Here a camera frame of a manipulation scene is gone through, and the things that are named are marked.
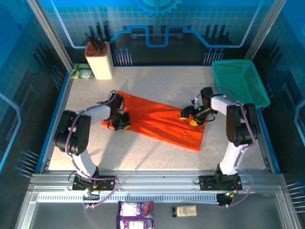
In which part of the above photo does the orange t-shirt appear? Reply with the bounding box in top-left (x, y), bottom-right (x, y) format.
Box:
top-left (100, 90), bottom-right (206, 152)

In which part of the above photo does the teal plastic basket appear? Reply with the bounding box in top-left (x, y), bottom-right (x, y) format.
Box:
top-left (211, 59), bottom-right (271, 112)

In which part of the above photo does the beige knife block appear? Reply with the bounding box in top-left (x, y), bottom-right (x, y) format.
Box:
top-left (84, 41), bottom-right (114, 81)

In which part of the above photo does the green snack packet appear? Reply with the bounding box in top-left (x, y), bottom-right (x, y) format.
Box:
top-left (69, 63), bottom-right (94, 80)

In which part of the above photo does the small controller board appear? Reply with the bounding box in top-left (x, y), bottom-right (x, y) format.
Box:
top-left (217, 189), bottom-right (239, 206)

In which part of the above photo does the small beige package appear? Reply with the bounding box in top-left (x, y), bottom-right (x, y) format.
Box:
top-left (172, 205), bottom-right (198, 218)

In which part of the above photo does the purple snack bag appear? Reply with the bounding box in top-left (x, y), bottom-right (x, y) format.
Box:
top-left (116, 201), bottom-right (155, 229)

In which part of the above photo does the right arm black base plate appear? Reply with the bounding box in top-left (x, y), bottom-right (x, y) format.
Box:
top-left (199, 175), bottom-right (243, 191)

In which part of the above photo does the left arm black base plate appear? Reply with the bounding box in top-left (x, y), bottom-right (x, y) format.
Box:
top-left (72, 175), bottom-right (116, 191)

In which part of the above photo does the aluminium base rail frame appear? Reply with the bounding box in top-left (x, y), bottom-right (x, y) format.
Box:
top-left (18, 169), bottom-right (302, 229)

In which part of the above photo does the white slotted cable duct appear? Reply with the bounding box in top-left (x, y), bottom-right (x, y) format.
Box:
top-left (37, 192), bottom-right (220, 204)

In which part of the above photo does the aluminium frame post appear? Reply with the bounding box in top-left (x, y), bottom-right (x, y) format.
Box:
top-left (244, 0), bottom-right (286, 60)
top-left (26, 0), bottom-right (73, 71)

